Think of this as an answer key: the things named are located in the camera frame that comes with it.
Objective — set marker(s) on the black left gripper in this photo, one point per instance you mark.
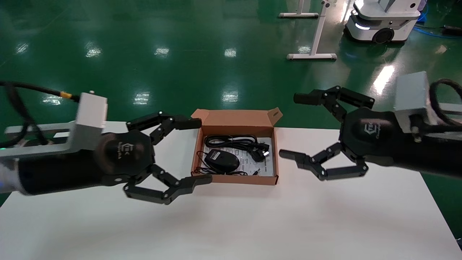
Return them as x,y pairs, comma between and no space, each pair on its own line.
124,157

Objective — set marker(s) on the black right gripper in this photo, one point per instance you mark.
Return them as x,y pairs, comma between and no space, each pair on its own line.
368,133

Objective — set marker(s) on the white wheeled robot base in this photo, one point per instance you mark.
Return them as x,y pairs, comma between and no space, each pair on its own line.
382,14

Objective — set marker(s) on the brown cardboard box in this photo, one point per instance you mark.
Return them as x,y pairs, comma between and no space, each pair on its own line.
234,121

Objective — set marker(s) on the white printed instruction sheet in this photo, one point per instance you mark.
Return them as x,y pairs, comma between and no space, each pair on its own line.
265,168

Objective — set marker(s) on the white table leg long foot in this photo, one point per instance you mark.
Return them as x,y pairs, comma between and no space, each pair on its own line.
310,56

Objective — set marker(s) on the white table leg short foot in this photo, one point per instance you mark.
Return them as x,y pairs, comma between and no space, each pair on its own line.
297,15

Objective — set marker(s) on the black power adapter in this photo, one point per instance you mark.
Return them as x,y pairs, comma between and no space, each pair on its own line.
453,30

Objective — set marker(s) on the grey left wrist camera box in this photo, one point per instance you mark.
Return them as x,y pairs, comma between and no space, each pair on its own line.
90,115

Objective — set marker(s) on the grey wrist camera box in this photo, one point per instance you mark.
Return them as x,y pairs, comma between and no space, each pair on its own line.
90,115
411,94

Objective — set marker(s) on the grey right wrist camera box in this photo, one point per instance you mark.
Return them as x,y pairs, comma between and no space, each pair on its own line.
411,94

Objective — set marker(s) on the grey right camera bracket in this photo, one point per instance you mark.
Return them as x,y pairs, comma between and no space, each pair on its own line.
451,108

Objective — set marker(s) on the grey camera bracket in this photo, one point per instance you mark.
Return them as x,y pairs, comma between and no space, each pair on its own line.
451,108
43,148

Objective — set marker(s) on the grey left camera bracket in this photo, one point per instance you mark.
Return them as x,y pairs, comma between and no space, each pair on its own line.
43,148

